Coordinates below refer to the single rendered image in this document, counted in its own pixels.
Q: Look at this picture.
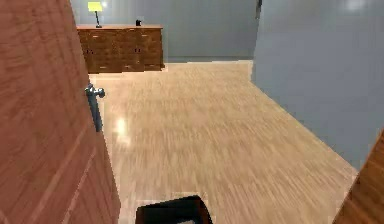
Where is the brown wooden furniture corner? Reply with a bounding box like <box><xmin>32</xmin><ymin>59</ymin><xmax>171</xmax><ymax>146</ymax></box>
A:
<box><xmin>331</xmin><ymin>129</ymin><xmax>384</xmax><ymax>224</ymax></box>

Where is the brown wooden chest of drawers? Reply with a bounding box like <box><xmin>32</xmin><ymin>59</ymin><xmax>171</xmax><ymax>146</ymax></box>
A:
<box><xmin>76</xmin><ymin>24</ymin><xmax>166</xmax><ymax>75</ymax></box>

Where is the grey metal door handle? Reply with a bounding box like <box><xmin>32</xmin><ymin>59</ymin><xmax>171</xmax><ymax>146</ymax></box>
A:
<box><xmin>84</xmin><ymin>83</ymin><xmax>106</xmax><ymax>133</ymax></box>

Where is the black bin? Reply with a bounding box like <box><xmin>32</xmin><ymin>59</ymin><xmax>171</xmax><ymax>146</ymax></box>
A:
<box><xmin>134</xmin><ymin>195</ymin><xmax>214</xmax><ymax>224</ymax></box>

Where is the yellow shade table lamp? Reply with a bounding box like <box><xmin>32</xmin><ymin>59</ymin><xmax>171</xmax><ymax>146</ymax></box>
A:
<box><xmin>87</xmin><ymin>1</ymin><xmax>104</xmax><ymax>29</ymax></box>

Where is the brown wooden room door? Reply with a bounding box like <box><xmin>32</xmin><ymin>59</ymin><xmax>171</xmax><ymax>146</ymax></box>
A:
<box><xmin>0</xmin><ymin>0</ymin><xmax>122</xmax><ymax>224</ymax></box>

